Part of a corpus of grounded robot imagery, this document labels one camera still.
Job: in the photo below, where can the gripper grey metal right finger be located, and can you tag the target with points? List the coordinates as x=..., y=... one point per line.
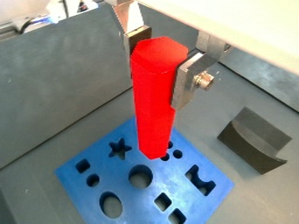
x=193, y=71

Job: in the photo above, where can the red hexagonal peg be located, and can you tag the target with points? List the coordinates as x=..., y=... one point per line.
x=154, y=61

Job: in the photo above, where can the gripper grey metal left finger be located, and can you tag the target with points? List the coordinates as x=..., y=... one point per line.
x=133, y=26

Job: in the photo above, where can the blue shape sorting board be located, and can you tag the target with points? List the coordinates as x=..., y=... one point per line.
x=118, y=187

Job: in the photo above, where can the dark grey curved block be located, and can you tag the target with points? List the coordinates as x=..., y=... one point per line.
x=256, y=140

